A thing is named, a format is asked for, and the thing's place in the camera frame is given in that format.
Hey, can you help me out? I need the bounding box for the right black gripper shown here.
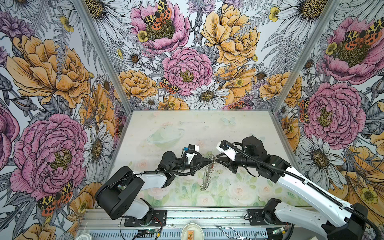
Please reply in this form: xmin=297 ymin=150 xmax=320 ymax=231
xmin=214 ymin=147 xmax=259 ymax=174

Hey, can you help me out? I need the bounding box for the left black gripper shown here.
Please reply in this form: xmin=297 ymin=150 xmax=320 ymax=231
xmin=171 ymin=153 xmax=213 ymax=175

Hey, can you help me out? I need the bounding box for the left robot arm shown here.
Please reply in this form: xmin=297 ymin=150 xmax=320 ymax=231
xmin=95 ymin=148 xmax=214 ymax=225

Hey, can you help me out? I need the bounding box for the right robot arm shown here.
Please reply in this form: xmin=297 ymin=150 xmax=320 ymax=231
xmin=217 ymin=136 xmax=383 ymax=240

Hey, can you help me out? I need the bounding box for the white round dish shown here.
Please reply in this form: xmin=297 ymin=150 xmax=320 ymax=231
xmin=181 ymin=223 xmax=205 ymax=240

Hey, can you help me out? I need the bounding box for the green circuit board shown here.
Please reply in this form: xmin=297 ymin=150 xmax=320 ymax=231
xmin=136 ymin=229 xmax=162 ymax=238

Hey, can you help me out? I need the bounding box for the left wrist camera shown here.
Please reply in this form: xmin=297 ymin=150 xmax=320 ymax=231
xmin=184 ymin=144 xmax=200 ymax=164

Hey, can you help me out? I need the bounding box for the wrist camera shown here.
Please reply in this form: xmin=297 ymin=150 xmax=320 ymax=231
xmin=184 ymin=144 xmax=200 ymax=164
xmin=217 ymin=140 xmax=238 ymax=162

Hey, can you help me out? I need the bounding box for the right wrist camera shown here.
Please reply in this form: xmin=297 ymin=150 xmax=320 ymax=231
xmin=217 ymin=140 xmax=238 ymax=162

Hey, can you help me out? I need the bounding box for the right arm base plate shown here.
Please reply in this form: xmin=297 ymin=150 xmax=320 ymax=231
xmin=245 ymin=209 xmax=290 ymax=226

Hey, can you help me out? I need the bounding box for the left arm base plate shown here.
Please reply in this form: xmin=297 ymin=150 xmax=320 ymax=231
xmin=124 ymin=209 xmax=168 ymax=227

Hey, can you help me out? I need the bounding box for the aluminium front rail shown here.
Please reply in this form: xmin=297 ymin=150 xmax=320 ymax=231
xmin=77 ymin=206 xmax=334 ymax=229

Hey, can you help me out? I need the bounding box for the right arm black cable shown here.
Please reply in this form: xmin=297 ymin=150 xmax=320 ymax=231
xmin=224 ymin=140 xmax=382 ymax=240

